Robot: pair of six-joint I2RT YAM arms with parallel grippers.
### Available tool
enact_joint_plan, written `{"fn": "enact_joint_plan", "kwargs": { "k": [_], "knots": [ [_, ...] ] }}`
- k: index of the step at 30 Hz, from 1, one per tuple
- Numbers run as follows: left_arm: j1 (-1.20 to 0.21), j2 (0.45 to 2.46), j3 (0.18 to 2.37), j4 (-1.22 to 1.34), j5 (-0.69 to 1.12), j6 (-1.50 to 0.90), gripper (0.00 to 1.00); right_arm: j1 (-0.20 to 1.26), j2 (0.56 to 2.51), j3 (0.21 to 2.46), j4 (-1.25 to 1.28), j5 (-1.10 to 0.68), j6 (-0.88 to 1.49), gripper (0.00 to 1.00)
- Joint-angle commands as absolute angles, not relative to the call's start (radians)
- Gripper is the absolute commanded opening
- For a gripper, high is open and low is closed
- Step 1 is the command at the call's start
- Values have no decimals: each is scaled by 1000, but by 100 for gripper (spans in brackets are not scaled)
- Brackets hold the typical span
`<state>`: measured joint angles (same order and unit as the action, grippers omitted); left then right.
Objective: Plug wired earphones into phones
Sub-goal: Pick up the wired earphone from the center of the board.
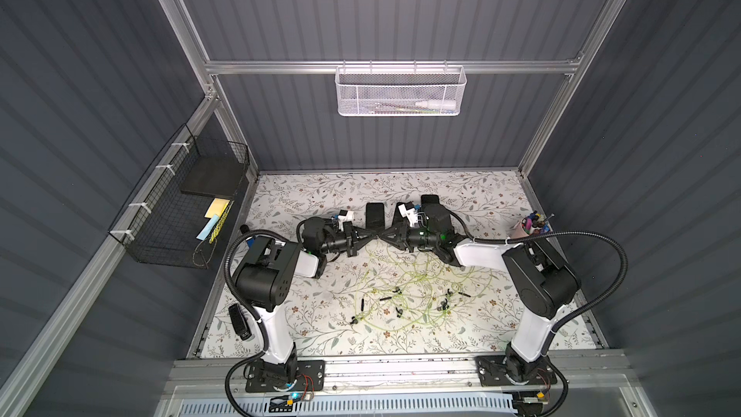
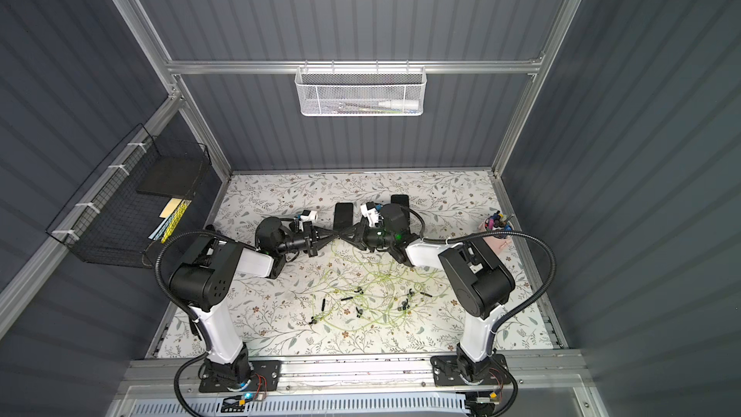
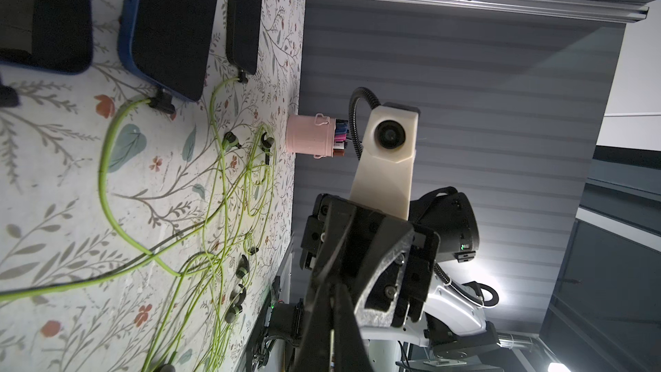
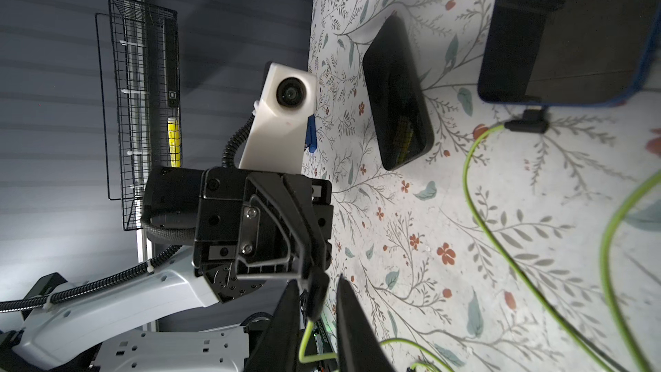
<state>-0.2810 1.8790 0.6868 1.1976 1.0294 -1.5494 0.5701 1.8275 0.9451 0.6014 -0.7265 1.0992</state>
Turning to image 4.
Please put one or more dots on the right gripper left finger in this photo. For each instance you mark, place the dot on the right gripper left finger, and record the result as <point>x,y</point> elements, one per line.
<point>277,348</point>

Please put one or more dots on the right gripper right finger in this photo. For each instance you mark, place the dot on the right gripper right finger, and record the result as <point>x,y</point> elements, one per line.
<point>357,347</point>

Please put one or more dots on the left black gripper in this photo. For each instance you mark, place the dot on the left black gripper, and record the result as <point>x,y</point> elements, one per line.
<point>255,227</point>

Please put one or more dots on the small black smartphone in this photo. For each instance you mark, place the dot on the small black smartphone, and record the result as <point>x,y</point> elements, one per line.
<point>402,123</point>

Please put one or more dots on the green wired earphones tangle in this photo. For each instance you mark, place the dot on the green wired earphones tangle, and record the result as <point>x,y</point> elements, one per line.
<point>461,254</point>

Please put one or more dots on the black earphone plug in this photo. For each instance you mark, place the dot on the black earphone plug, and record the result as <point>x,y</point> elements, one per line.
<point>317,286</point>
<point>531,122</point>

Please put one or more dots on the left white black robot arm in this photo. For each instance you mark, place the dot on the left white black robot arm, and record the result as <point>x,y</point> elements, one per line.
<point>98,326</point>

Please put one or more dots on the blue marker pen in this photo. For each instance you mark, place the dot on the blue marker pen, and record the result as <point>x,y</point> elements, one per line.
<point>311,141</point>

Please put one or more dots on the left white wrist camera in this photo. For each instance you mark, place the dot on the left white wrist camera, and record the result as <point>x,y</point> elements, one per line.
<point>276,141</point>

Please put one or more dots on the black wire wall basket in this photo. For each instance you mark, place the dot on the black wire wall basket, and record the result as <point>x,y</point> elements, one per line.
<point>146,62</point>

